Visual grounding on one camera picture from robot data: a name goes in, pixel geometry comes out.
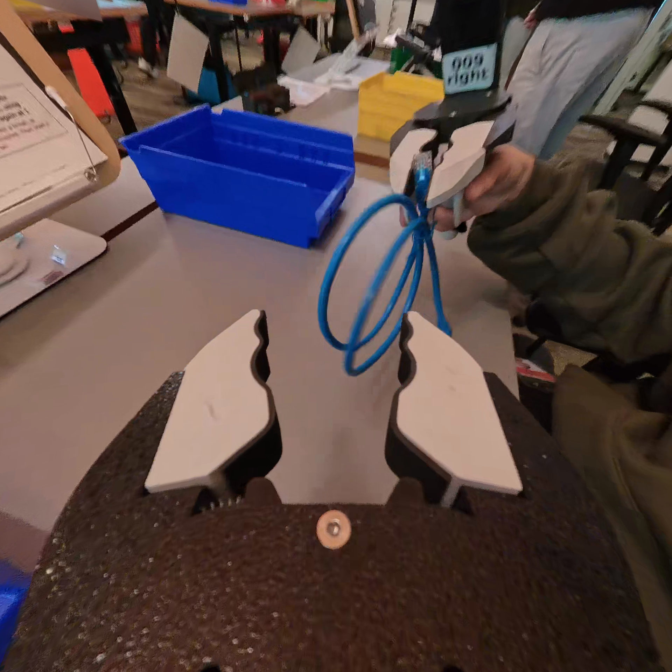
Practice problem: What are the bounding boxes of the grey seat office chair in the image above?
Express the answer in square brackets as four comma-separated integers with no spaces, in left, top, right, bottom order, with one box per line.
[577,79,672,237]

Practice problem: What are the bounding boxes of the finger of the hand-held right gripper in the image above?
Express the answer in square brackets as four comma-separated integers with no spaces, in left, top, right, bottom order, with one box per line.
[425,121,495,209]
[390,128,439,197]

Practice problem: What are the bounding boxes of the wooden top desk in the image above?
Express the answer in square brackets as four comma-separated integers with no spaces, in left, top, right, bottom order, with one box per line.
[16,0,337,137]

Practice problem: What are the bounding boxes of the yellow plastic bin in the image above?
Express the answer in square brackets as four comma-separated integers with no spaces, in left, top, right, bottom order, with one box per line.
[357,71,447,142]

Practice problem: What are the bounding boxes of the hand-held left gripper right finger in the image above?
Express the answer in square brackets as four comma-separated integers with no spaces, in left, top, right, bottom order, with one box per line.
[385,311,524,507]

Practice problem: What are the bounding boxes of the green plastic bin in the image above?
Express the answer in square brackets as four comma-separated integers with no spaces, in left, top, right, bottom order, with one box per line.
[391,44,442,79]

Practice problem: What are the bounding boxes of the blue divided plastic bin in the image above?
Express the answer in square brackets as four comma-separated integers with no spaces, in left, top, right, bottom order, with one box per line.
[118,103,357,249]

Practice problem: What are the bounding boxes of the white board stand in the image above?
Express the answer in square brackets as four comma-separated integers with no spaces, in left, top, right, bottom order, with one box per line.
[0,218,108,320]

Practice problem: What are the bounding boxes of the instruction sheet board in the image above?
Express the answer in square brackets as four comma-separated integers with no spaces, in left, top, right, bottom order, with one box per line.
[0,0,123,239]

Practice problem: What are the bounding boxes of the person's right hand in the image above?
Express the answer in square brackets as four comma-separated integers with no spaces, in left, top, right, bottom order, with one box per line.
[399,144,536,234]

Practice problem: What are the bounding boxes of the person's right forearm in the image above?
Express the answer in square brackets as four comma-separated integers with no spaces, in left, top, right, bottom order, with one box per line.
[466,157,672,368]

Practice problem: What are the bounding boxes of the blue network cable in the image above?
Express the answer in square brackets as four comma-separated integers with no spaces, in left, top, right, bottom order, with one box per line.
[317,153,453,377]

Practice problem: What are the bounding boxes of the white papers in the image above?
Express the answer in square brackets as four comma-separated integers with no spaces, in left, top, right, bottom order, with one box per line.
[278,52,392,106]

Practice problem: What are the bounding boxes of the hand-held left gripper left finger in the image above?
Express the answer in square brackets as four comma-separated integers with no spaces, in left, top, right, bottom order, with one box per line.
[144,309,283,497]

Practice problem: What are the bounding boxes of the grey card panel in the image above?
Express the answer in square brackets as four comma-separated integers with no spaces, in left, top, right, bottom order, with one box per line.
[281,25,322,75]
[166,13,212,94]

